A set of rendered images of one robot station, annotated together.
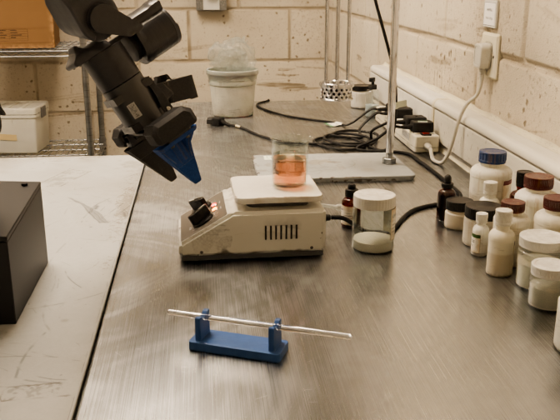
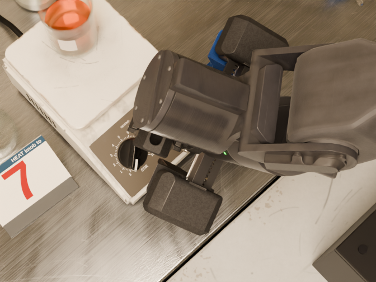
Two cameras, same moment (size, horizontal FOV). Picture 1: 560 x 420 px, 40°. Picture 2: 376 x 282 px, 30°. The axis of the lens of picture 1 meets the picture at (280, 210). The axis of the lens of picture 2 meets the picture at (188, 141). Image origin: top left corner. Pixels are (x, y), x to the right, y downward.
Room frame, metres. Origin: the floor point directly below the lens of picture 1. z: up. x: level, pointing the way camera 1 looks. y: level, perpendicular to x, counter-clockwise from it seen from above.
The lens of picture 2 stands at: (1.15, 0.30, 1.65)
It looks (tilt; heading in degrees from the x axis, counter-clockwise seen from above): 73 degrees down; 229
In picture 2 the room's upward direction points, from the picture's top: 5 degrees clockwise
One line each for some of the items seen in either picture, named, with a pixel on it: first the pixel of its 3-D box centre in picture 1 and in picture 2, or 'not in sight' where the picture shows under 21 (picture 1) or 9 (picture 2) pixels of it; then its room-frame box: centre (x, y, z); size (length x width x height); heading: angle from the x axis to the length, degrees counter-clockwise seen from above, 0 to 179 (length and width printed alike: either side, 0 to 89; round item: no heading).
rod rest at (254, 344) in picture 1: (237, 333); not in sight; (0.72, 0.04, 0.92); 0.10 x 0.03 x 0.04; 73
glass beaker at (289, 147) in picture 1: (291, 161); (68, 19); (1.05, -0.02, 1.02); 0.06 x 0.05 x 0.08; 80
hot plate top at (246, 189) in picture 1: (274, 188); (83, 56); (1.05, 0.01, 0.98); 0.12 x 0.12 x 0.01; 7
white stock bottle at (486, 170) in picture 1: (489, 187); not in sight; (1.15, -0.33, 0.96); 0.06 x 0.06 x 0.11
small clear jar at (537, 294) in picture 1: (549, 284); not in sight; (0.83, -0.32, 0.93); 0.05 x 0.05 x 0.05
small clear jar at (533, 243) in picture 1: (540, 261); not in sight; (0.90, -0.32, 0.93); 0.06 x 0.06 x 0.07
